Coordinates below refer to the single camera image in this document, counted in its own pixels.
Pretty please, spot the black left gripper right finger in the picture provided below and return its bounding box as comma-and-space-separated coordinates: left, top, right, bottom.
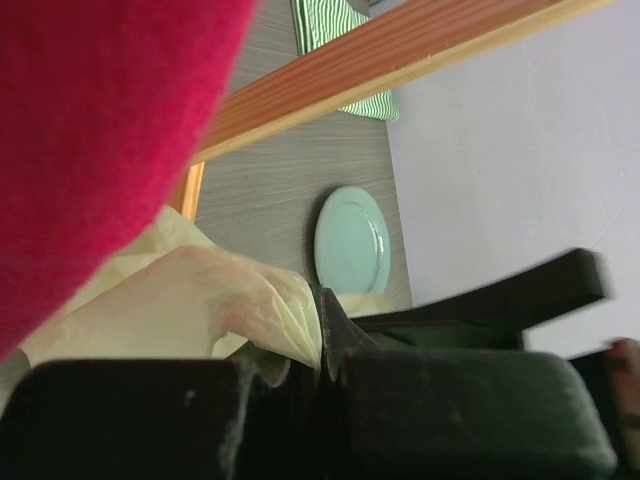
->
319, 289, 618, 479

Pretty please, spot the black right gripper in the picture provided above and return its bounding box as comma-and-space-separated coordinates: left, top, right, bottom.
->
355, 248, 639, 479

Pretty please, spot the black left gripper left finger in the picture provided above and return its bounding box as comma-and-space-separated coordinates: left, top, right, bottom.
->
1, 345, 320, 479

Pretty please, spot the green avocado print plastic bag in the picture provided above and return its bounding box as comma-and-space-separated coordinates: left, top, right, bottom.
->
0, 204, 396, 401

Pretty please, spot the green white striped cloth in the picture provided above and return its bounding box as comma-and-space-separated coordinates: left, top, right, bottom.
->
291, 0, 399, 121

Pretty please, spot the grey green plate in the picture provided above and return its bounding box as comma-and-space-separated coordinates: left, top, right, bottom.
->
313, 186, 391, 294

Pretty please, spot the magenta red shirt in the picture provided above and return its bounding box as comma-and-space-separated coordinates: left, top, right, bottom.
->
1, 1, 255, 355

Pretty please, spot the wooden clothes rack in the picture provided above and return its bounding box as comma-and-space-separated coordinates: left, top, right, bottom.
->
169, 0, 604, 219

